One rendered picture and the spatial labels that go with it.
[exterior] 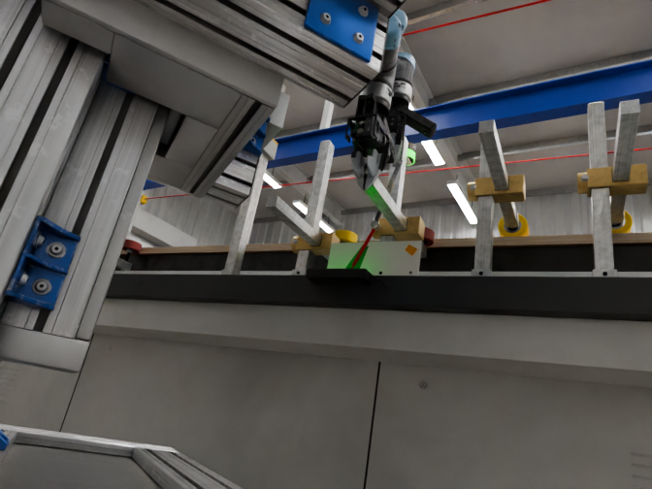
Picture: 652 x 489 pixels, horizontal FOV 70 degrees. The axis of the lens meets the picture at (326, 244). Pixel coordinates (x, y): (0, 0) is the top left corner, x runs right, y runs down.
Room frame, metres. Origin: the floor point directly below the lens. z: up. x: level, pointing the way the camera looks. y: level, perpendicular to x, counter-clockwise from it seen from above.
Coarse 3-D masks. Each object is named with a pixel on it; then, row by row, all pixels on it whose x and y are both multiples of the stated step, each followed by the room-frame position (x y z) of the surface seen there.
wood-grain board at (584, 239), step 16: (448, 240) 1.28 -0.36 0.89; (464, 240) 1.25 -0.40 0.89; (496, 240) 1.21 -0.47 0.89; (512, 240) 1.19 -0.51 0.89; (528, 240) 1.17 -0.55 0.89; (544, 240) 1.15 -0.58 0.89; (560, 240) 1.13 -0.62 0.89; (576, 240) 1.11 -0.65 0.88; (592, 240) 1.09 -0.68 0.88; (624, 240) 1.06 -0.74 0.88; (640, 240) 1.04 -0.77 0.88
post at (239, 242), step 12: (264, 156) 1.42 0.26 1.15; (264, 168) 1.43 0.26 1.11; (252, 192) 1.40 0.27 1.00; (252, 204) 1.42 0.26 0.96; (240, 216) 1.42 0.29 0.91; (252, 216) 1.43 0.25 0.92; (240, 228) 1.41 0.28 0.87; (240, 240) 1.40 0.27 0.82; (240, 252) 1.41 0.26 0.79; (228, 264) 1.41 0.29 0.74; (240, 264) 1.43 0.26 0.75
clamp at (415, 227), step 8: (416, 216) 1.11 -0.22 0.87; (384, 224) 1.15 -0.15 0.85; (408, 224) 1.12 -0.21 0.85; (416, 224) 1.11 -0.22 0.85; (424, 224) 1.14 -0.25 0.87; (376, 232) 1.17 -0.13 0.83; (384, 232) 1.15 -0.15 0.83; (392, 232) 1.14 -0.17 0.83; (400, 232) 1.13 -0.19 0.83; (408, 232) 1.12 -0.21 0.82; (416, 232) 1.11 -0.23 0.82; (400, 240) 1.17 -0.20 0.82; (408, 240) 1.16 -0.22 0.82; (416, 240) 1.15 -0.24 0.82
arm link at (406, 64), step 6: (402, 54) 1.06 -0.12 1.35; (408, 54) 1.06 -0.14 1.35; (402, 60) 1.05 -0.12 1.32; (408, 60) 1.05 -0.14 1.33; (414, 60) 1.08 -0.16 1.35; (402, 66) 1.05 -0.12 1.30; (408, 66) 1.06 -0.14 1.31; (414, 66) 1.07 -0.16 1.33; (396, 72) 1.06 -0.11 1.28; (402, 72) 1.05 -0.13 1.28; (408, 72) 1.06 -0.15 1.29; (414, 72) 1.08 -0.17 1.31; (396, 78) 1.06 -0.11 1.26; (402, 78) 1.05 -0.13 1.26; (408, 78) 1.06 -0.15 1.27
